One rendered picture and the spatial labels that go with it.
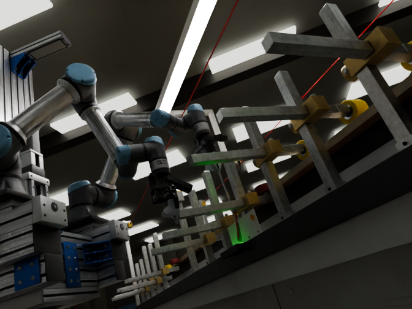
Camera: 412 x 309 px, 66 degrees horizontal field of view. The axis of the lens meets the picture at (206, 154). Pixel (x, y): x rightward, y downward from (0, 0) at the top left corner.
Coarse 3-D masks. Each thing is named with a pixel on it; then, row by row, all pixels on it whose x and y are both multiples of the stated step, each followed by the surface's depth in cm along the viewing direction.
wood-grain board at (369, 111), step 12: (408, 84) 83; (396, 96) 87; (408, 96) 88; (372, 108) 93; (360, 120) 97; (372, 120) 97; (348, 132) 102; (360, 132) 104; (324, 144) 111; (336, 144) 107; (300, 168) 123; (312, 168) 125; (288, 180) 131; (180, 264) 274
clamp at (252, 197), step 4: (244, 196) 130; (248, 196) 128; (252, 196) 129; (256, 196) 130; (244, 200) 130; (248, 200) 128; (252, 200) 128; (256, 200) 129; (248, 204) 128; (252, 204) 127; (256, 204) 130; (240, 208) 134; (244, 208) 131; (248, 208) 132; (240, 212) 134
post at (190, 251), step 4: (180, 204) 208; (180, 208) 206; (180, 220) 204; (184, 220) 203; (180, 224) 204; (184, 224) 202; (188, 236) 199; (188, 240) 198; (188, 248) 195; (192, 248) 196; (188, 252) 196; (192, 252) 195; (192, 256) 194; (192, 260) 193; (196, 260) 193; (192, 264) 192; (196, 264) 192; (192, 268) 193; (196, 268) 191; (192, 272) 192
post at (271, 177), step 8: (248, 128) 124; (256, 128) 124; (248, 136) 125; (256, 136) 122; (256, 144) 120; (264, 168) 117; (272, 168) 117; (264, 176) 118; (272, 176) 115; (272, 184) 114; (280, 184) 114; (272, 192) 114; (280, 192) 112; (280, 200) 111; (288, 200) 112; (280, 208) 111; (288, 208) 110
